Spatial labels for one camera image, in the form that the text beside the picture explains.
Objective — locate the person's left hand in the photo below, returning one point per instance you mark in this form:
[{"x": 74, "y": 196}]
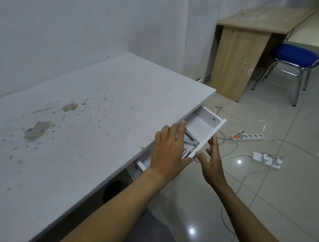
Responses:
[{"x": 167, "y": 154}]

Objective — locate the person's right hand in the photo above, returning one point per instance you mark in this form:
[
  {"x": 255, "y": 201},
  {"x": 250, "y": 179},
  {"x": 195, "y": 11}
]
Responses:
[{"x": 213, "y": 167}]

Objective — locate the person's left thumb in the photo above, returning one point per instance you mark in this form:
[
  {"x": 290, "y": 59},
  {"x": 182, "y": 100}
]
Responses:
[{"x": 188, "y": 160}]

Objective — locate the person's right thumb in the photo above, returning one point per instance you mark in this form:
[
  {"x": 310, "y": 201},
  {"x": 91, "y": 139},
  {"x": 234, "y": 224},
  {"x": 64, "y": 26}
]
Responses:
[{"x": 201, "y": 157}]

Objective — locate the white desk drawer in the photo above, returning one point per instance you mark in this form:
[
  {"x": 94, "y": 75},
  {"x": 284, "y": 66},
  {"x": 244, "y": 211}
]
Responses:
[{"x": 203, "y": 127}]

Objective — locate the person's left forearm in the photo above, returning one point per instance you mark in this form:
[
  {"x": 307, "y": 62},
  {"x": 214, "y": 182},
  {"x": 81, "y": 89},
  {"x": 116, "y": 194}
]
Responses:
[{"x": 119, "y": 212}]

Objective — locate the person's right forearm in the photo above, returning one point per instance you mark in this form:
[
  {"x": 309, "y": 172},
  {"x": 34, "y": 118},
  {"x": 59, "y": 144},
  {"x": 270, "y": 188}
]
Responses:
[{"x": 241, "y": 214}]

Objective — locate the white plug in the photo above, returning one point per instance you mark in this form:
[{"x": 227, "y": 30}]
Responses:
[{"x": 240, "y": 134}]

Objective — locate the white power strip with adapters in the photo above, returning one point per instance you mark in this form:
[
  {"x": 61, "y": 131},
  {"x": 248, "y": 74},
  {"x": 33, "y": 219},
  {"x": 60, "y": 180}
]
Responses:
[{"x": 268, "y": 160}]

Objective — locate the light wooden desk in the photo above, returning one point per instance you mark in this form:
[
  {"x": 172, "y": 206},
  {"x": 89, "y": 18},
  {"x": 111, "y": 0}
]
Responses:
[{"x": 236, "y": 57}]

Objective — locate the white desk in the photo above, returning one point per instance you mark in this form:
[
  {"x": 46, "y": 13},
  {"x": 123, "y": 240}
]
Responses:
[{"x": 94, "y": 112}]

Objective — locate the blue padded metal chair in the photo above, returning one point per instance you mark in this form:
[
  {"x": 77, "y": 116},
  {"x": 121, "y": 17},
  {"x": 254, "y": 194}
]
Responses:
[{"x": 294, "y": 53}]

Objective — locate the silver metal bracket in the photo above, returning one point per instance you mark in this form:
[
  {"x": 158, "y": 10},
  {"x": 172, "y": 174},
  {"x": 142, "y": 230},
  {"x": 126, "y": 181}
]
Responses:
[
  {"x": 192, "y": 140},
  {"x": 187, "y": 153}
]

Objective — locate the white power strip red switch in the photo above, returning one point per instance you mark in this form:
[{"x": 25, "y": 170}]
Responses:
[{"x": 251, "y": 137}]

